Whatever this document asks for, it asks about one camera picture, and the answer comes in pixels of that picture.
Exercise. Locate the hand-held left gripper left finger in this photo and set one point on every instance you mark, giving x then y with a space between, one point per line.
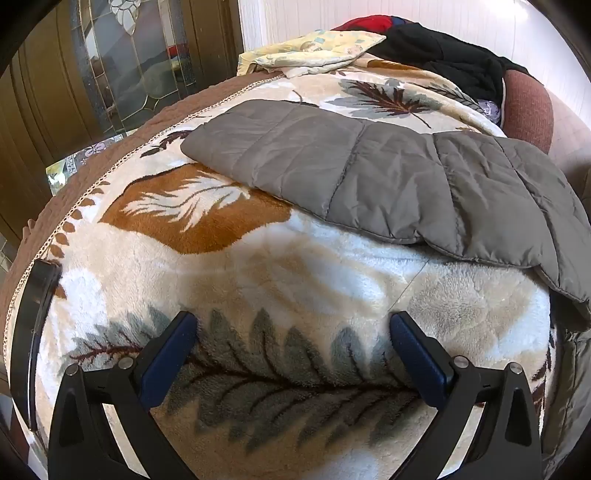
168 364

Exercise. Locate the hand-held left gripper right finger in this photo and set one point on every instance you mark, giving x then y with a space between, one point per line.
415 364

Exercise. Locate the grey quilted jacket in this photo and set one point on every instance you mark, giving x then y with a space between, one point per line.
392 184

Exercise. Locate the black smartphone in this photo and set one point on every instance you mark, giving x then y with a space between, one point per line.
34 323

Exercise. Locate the leaf print fleece blanket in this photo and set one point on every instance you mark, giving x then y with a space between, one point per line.
300 277

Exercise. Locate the lilac patterned cloth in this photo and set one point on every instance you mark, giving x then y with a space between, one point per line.
490 110

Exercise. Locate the wooden stained glass door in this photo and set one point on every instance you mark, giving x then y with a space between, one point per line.
134 69

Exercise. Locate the black garment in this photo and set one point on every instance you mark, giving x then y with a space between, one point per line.
443 60

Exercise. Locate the yellow patterned cloth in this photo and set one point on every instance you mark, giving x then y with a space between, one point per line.
318 50

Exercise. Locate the red garment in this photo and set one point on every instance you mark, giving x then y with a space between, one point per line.
369 23

